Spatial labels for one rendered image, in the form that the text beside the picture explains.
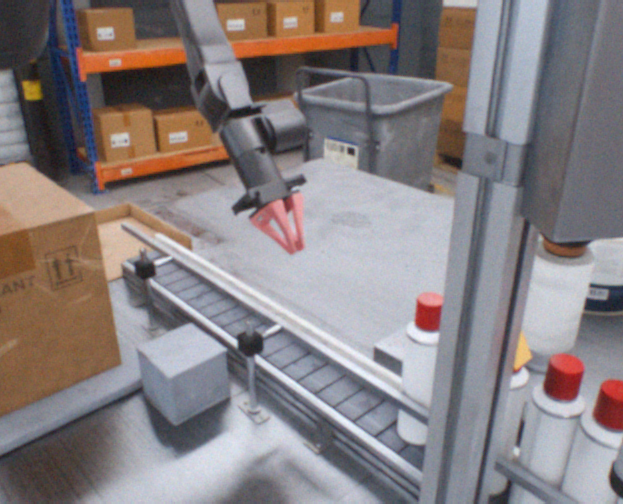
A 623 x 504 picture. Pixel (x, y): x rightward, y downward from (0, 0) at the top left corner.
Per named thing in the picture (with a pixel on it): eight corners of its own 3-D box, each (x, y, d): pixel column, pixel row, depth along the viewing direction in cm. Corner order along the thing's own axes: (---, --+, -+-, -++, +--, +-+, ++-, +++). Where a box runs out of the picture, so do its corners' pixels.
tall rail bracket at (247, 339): (289, 399, 90) (288, 307, 83) (252, 421, 86) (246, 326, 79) (276, 389, 93) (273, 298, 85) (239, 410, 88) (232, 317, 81)
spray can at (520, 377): (515, 481, 70) (546, 339, 60) (489, 505, 67) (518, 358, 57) (478, 457, 73) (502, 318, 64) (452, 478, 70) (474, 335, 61)
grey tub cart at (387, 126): (360, 190, 411) (366, 46, 368) (444, 210, 378) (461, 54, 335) (282, 233, 346) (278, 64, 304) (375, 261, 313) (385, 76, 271)
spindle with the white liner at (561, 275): (581, 357, 92) (627, 174, 78) (553, 381, 86) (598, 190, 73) (529, 333, 98) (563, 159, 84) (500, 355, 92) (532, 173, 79)
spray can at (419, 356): (443, 430, 77) (461, 296, 68) (425, 453, 74) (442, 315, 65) (408, 414, 80) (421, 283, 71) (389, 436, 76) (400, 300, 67)
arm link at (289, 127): (197, 102, 89) (215, 73, 82) (259, 88, 95) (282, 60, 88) (229, 174, 88) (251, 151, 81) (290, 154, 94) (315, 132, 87)
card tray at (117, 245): (193, 252, 136) (191, 237, 134) (84, 290, 120) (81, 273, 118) (131, 215, 156) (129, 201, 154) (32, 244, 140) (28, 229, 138)
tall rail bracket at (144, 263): (185, 320, 110) (176, 240, 103) (150, 335, 106) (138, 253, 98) (176, 313, 112) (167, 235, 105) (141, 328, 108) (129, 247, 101)
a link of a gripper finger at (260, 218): (331, 235, 84) (302, 177, 84) (293, 250, 79) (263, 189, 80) (307, 251, 89) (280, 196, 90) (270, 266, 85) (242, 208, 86)
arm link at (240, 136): (210, 135, 87) (222, 116, 82) (249, 124, 90) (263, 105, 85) (230, 176, 86) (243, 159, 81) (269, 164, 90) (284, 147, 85)
